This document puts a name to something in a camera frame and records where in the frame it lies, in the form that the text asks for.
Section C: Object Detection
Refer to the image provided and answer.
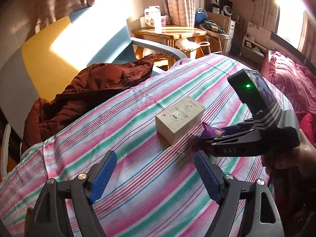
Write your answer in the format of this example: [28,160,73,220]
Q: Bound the purple snack packet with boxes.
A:
[201,122,226,137]

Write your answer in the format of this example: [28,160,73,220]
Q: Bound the beige carton box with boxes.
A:
[155,95,205,145]

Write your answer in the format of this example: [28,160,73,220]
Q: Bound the person's right hand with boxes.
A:
[261,130,315,177]

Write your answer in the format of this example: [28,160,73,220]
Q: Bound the red pink blanket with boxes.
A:
[260,49,315,143]

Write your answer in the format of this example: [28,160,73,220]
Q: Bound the white shelf unit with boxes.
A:
[239,36,268,64]

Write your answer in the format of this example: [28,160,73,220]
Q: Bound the wooden side table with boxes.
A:
[131,26,207,65]

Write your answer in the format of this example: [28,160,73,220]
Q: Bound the blue bag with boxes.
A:
[194,8,207,26]

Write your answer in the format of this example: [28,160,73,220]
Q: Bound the maroon quilted jacket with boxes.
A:
[21,54,155,152]

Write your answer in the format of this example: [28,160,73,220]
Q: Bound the white items on table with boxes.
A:
[139,5,166,34]

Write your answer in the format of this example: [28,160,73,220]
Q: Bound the pink striped curtain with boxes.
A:
[167,0,196,27]

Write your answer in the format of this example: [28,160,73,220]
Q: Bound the black camera module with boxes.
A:
[227,69,276,116]

